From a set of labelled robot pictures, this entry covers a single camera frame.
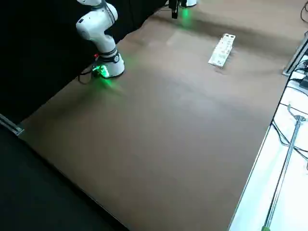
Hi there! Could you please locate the white test tube rack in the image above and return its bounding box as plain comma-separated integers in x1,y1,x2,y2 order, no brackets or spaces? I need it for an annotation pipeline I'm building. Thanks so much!
207,33,236,67

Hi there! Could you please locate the long metal rod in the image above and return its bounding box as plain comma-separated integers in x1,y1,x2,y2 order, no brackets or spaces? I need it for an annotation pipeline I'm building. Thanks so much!
261,103,308,231

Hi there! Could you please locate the black arm base cable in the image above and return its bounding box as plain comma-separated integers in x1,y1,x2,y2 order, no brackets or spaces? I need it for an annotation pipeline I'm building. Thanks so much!
78,54,100,85

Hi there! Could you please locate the thin black cable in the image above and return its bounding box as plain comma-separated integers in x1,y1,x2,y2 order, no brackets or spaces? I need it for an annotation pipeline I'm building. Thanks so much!
300,3,308,24
271,120,308,154

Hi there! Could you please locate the aluminium frame post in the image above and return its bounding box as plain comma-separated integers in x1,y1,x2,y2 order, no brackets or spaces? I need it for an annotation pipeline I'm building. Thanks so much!
281,32,308,77
0,113,25,137

